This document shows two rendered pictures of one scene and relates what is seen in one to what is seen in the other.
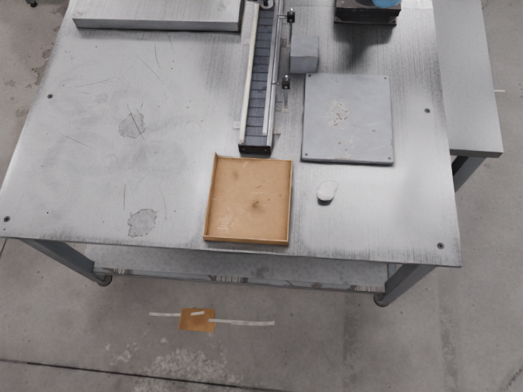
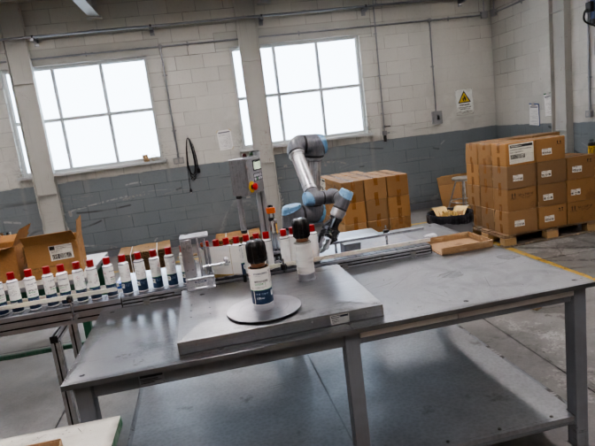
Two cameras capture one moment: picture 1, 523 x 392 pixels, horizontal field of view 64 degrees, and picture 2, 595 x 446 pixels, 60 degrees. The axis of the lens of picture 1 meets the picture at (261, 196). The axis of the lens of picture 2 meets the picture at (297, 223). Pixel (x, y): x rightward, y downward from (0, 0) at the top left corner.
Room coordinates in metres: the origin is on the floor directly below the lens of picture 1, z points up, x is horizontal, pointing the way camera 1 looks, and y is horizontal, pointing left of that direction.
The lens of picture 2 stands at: (2.36, 2.38, 1.61)
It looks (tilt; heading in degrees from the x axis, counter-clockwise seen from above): 11 degrees down; 250
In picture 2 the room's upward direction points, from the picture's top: 7 degrees counter-clockwise
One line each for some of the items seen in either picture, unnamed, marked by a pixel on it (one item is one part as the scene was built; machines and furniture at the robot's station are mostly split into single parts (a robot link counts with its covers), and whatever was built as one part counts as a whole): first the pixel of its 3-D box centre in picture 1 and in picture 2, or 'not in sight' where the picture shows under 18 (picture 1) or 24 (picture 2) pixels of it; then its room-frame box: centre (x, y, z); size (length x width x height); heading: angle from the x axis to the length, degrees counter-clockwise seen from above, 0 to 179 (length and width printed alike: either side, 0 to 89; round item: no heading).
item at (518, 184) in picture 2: not in sight; (528, 186); (-2.30, -2.30, 0.57); 1.20 x 0.85 x 1.14; 171
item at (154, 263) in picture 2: not in sight; (155, 269); (2.17, -0.26, 0.98); 0.05 x 0.05 x 0.20
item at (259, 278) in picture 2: not in sight; (258, 273); (1.82, 0.41, 1.04); 0.09 x 0.09 x 0.29
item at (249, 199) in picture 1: (249, 196); (455, 242); (0.56, 0.04, 0.85); 0.30 x 0.26 x 0.04; 170
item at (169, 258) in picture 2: not in sight; (170, 266); (2.10, -0.25, 0.98); 0.05 x 0.05 x 0.20
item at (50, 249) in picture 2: not in sight; (56, 246); (2.72, -1.64, 0.97); 0.51 x 0.39 x 0.37; 84
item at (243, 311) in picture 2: not in sight; (264, 308); (1.82, 0.41, 0.89); 0.31 x 0.31 x 0.01
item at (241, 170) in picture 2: not in sight; (246, 175); (1.64, -0.25, 1.38); 0.17 x 0.10 x 0.19; 45
